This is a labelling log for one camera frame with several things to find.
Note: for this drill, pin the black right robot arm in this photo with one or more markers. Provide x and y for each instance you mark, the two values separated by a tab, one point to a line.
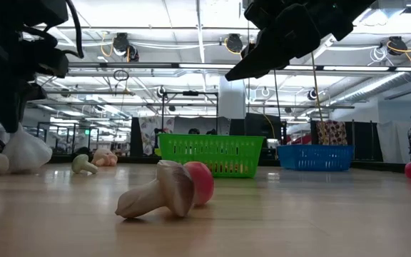
348	14

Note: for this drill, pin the black frame stand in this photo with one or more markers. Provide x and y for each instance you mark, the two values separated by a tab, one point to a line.
180	93

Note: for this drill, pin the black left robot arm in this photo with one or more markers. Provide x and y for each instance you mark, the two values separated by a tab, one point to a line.
20	10

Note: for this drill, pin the green cap toy mushroom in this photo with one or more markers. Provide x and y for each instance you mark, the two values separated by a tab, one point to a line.
82	165

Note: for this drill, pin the brown streaked cap toy mushroom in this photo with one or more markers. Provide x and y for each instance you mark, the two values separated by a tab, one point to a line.
162	192

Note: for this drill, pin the brown patterned cloth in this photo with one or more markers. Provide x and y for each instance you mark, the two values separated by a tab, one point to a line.
330	132

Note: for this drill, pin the green plastic basket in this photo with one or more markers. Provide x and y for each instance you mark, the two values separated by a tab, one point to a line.
227	153

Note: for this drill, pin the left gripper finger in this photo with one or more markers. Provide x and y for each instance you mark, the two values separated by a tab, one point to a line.
36	93
5	107

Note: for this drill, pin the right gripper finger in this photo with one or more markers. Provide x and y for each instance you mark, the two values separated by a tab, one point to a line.
262	74
284	39

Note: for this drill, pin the large white toy garlic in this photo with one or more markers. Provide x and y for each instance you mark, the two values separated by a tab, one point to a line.
27	153

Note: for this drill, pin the white hanging sheet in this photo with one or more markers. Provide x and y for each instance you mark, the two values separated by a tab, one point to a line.
394	141

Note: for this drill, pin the wooden pole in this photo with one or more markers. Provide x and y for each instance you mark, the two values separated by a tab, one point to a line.
316	82

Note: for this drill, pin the blue plastic basket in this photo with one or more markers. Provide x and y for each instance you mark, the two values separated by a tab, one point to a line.
316	158

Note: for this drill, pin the pink toy mushroom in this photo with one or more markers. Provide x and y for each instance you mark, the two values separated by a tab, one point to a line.
103	157

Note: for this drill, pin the floral white cloth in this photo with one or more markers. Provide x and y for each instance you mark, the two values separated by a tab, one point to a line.
150	130

